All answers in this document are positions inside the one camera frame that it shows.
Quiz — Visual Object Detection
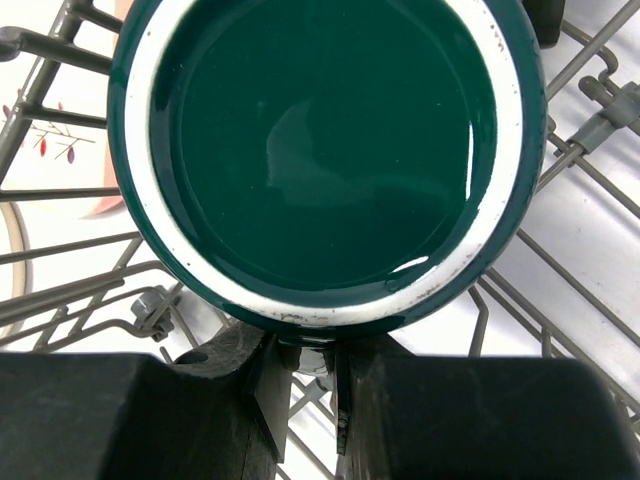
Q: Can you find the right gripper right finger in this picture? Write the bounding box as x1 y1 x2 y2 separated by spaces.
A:
334 335 639 479

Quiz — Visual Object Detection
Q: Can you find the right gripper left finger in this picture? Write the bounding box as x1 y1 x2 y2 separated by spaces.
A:
1 334 291 479

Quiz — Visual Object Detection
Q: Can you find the dark green mug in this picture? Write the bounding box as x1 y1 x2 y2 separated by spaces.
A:
107 1 547 347

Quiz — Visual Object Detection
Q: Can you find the pink cream plate near edge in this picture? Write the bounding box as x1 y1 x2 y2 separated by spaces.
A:
1 202 32 301

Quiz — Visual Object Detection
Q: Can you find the pink and cream plate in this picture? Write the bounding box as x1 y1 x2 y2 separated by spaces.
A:
1 1 122 219

